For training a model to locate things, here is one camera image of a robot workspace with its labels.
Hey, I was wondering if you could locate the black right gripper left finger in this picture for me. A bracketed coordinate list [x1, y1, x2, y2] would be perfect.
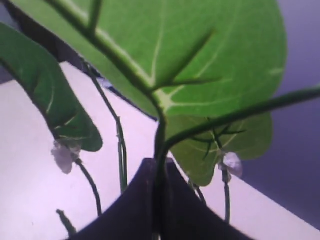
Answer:
[69, 158, 156, 240]

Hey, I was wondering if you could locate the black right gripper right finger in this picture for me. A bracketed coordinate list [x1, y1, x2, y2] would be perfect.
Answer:
[159, 158, 252, 240]

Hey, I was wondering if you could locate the artificial red anthurium plant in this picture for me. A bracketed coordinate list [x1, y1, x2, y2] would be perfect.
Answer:
[4, 0, 320, 240]

